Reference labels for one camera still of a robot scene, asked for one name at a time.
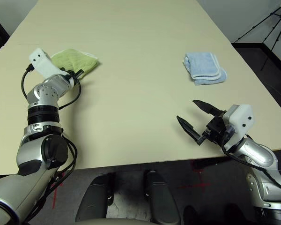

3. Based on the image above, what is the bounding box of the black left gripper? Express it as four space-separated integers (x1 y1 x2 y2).
59 67 84 80

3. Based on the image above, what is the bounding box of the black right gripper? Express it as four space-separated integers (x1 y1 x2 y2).
176 99 236 146

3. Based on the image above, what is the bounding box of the green towel with white trim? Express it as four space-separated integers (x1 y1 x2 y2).
51 48 100 80

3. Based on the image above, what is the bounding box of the folded light blue towel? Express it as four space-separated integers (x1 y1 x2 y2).
183 52 228 86

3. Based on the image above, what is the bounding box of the red floor tape cross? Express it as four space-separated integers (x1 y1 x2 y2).
177 164 211 192
50 172 67 209

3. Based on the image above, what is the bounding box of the grey robot right leg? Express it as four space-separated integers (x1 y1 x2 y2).
144 169 182 225

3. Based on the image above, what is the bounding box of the side table with black legs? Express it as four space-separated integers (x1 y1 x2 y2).
0 10 10 39

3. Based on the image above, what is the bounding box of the black tripod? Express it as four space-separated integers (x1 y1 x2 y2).
233 1 281 71

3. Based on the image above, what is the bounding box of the beige robot torso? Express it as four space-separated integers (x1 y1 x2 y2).
72 217 155 225

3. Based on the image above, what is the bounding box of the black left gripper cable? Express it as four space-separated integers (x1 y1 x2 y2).
58 77 82 110

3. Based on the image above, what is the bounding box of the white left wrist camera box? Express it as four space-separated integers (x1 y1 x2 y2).
28 47 75 86

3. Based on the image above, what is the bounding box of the black left camera cable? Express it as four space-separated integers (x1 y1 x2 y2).
21 63 35 99

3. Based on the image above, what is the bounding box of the black camera cable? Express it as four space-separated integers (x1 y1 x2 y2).
221 131 281 193
21 63 35 99

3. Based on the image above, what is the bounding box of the black right camera cable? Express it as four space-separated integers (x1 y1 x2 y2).
221 131 281 193

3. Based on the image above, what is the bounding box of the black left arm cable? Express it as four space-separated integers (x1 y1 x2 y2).
23 135 78 223

